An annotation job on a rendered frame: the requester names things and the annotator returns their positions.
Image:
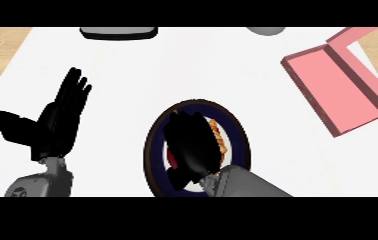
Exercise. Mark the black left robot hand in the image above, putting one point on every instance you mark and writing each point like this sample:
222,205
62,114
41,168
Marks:
57,124

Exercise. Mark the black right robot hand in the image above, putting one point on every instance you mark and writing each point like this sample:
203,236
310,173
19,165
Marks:
191,144

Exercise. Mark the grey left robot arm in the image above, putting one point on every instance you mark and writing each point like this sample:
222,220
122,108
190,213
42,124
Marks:
41,182

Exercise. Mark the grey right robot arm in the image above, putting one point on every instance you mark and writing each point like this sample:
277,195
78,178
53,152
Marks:
245,184

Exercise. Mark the dark blue round plate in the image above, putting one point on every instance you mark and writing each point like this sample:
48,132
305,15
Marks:
240,140

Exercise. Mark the pink cardboard box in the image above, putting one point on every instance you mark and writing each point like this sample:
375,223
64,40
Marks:
329,87

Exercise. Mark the grey flat appliance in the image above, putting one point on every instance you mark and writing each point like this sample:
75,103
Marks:
118,32

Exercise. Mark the grey round object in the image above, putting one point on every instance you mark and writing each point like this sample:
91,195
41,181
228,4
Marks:
265,30

